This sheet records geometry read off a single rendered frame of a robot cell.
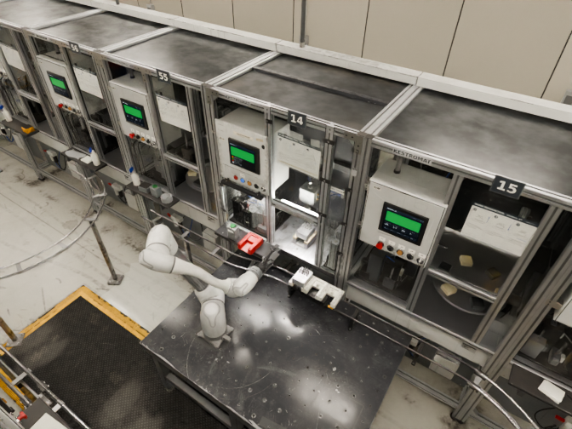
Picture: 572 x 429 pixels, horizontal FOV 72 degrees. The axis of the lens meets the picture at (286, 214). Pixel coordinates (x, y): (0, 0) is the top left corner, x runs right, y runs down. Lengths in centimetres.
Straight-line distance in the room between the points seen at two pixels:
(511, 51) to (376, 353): 393
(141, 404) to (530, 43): 525
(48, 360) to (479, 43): 549
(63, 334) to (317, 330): 226
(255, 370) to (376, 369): 76
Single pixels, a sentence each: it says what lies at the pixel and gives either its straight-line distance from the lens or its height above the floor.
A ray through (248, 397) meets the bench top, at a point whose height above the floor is 68.
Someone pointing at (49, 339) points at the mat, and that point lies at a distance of 406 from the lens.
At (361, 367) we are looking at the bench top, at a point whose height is 68.
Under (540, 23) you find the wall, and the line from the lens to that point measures 543.
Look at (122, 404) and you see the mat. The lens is 350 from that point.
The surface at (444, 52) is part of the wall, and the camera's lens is 566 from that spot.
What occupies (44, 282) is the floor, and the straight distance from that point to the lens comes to 455.
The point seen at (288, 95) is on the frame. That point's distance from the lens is 253.
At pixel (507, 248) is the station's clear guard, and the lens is 222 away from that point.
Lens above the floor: 305
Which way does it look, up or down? 41 degrees down
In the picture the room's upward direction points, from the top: 1 degrees clockwise
